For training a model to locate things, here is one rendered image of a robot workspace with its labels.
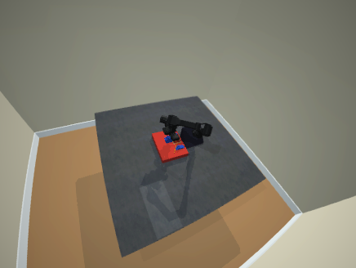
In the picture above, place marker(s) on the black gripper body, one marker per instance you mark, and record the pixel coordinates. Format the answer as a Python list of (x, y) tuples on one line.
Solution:
[(174, 136)]

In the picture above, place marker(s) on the red flat deck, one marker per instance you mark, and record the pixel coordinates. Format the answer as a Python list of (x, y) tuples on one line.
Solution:
[(166, 150)]

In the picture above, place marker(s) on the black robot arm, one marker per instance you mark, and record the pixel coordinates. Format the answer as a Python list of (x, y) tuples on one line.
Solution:
[(173, 121)]

